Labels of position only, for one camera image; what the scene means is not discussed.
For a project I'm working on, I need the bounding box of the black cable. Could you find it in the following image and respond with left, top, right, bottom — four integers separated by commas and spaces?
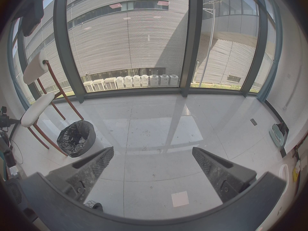
9, 138, 24, 166

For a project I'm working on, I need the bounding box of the blue-green curtain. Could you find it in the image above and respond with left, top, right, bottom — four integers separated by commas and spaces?
7, 23, 32, 111
256, 0, 283, 101

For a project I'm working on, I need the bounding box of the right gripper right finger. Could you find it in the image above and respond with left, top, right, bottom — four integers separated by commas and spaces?
192, 147, 257, 204

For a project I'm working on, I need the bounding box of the white cushioned wooden chair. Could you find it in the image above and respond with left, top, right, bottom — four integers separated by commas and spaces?
20, 49, 85, 156

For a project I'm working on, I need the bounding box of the window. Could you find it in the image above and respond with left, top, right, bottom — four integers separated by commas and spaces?
10, 0, 278, 103

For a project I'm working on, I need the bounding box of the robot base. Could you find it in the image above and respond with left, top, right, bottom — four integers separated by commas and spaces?
0, 129, 104, 213

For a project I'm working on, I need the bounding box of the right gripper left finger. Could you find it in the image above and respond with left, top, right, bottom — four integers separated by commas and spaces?
45, 146, 115, 203

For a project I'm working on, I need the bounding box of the pale green oval device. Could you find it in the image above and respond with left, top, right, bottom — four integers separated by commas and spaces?
269, 122, 289, 157

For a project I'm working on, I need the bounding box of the black plastic bag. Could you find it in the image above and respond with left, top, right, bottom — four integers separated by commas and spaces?
57, 120, 96, 158

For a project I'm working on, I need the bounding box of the white oblong tray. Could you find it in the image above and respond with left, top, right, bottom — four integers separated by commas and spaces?
278, 164, 289, 181

